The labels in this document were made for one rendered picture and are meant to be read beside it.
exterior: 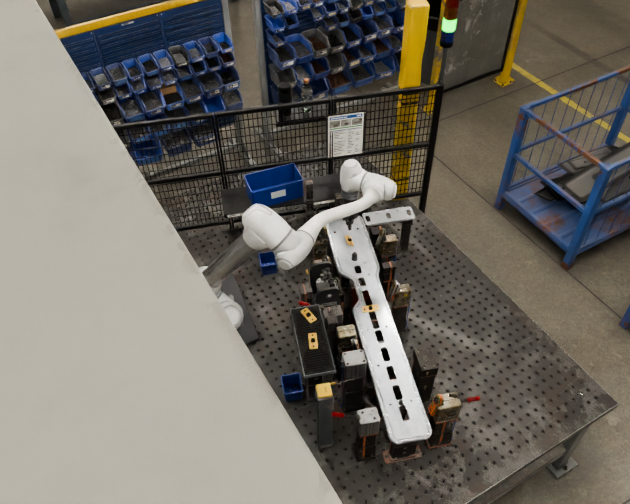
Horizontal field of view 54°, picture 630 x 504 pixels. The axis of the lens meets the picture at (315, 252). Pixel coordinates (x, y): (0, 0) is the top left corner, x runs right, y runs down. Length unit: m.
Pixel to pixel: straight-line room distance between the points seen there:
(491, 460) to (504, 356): 0.59
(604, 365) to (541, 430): 1.31
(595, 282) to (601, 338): 0.49
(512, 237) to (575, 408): 1.97
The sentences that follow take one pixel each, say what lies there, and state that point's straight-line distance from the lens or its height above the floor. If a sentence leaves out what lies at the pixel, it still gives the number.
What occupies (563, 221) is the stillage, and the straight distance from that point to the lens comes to 5.01.
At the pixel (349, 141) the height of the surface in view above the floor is 1.25.
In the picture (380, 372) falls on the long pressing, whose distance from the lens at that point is 2.90.
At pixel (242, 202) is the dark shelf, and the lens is 3.61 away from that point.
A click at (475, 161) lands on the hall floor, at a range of 5.63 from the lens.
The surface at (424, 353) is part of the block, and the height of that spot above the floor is 1.03.
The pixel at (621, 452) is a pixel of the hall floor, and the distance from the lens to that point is 4.17.
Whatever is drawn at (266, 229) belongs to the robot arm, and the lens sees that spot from 2.64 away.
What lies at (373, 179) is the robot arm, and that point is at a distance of 2.99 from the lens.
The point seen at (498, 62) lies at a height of 0.25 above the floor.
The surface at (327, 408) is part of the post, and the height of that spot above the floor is 1.06.
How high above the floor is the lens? 3.46
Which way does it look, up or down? 47 degrees down
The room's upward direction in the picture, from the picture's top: 2 degrees counter-clockwise
